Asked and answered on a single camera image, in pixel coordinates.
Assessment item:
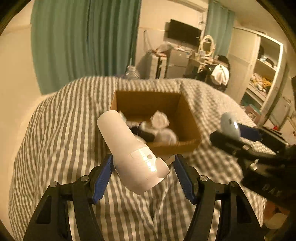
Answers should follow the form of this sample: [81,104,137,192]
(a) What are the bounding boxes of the white and blue sock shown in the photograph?
[138,121,178,145]

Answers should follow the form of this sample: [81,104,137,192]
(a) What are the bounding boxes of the large green curtain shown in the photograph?
[31,1,142,94]

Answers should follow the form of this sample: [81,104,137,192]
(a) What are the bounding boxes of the white round vanity mirror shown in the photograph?
[199,35,215,57]

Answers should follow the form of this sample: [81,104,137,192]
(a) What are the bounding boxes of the grey checked duvet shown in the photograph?
[9,77,254,240]

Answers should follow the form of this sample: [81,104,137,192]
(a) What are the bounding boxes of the clear water jug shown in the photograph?
[124,65,140,80]

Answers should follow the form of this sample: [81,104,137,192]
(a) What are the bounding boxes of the white garment on chair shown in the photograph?
[210,64,230,86]

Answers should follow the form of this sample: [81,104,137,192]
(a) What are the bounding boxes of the white dressing table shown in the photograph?
[183,58,214,78]

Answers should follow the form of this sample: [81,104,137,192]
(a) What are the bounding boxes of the white wardrobe shelves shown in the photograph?
[226,27,288,125]

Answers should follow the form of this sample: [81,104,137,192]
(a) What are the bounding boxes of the small round light-blue gadget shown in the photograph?
[220,113,241,140]

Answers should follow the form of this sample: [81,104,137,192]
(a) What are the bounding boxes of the silver mini fridge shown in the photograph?
[164,48,191,79]

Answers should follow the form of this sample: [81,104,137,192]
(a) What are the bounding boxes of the brown cardboard box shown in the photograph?
[110,90,202,159]

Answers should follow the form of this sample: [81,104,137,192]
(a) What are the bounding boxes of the small green curtain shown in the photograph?
[205,1,235,56]

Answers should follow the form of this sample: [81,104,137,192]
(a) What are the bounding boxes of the black wall television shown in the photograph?
[167,19,202,47]

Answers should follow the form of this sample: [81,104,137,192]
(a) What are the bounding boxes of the white suitcase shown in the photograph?
[146,53,167,79]

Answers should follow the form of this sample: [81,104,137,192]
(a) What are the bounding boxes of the white spray bottle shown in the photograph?
[97,110,176,195]

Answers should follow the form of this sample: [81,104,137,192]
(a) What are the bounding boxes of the black sunglasses case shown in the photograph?
[130,126,155,143]

